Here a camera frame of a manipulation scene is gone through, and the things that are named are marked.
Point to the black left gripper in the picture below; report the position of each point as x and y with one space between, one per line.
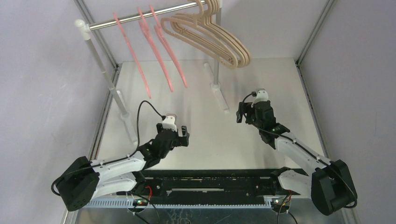
181 141

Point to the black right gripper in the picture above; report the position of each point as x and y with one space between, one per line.
247 110

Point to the beige hanger large hook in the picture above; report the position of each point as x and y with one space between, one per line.
188 28

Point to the pink hanger long bar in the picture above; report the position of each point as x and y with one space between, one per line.
164 42

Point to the pink hanger top hook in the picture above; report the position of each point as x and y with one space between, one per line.
131 50

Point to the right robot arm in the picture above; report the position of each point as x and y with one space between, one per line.
327 183

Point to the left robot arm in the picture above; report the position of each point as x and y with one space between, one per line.
85 180

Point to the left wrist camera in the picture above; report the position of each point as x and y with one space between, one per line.
169 122

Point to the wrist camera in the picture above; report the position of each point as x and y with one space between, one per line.
260 95
169 122

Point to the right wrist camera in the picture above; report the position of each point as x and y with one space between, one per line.
260 95

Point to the white clothes rack frame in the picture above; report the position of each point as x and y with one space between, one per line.
85 30

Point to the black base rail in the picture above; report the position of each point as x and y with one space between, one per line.
208 187

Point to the aluminium frame post right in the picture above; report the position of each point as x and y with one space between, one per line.
315 31

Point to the aluminium frame post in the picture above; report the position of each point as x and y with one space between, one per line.
88 17
315 31

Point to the aluminium frame post left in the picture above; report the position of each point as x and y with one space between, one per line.
88 17

